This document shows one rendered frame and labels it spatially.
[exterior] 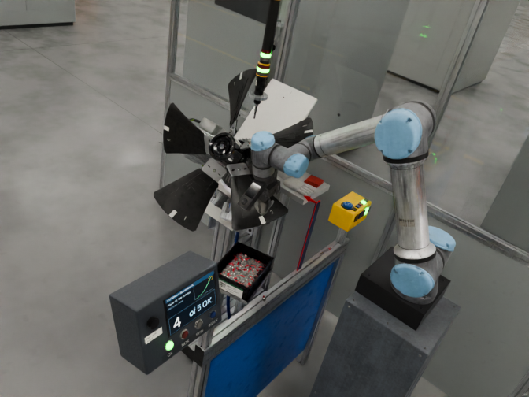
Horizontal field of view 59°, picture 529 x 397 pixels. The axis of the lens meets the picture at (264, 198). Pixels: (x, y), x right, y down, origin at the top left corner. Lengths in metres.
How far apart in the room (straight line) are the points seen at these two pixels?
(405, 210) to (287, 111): 0.97
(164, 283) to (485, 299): 1.64
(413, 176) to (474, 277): 1.17
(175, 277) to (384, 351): 0.78
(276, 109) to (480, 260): 1.15
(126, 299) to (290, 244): 1.82
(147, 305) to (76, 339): 1.60
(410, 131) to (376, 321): 0.66
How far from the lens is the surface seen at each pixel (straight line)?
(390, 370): 1.68
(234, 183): 1.79
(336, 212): 1.93
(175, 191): 1.91
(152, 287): 1.17
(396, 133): 1.22
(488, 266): 2.33
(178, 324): 1.21
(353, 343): 1.70
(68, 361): 2.62
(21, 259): 3.18
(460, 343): 2.60
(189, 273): 1.20
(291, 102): 2.14
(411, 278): 1.38
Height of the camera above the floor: 2.07
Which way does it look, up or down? 33 degrees down
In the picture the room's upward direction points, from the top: 12 degrees clockwise
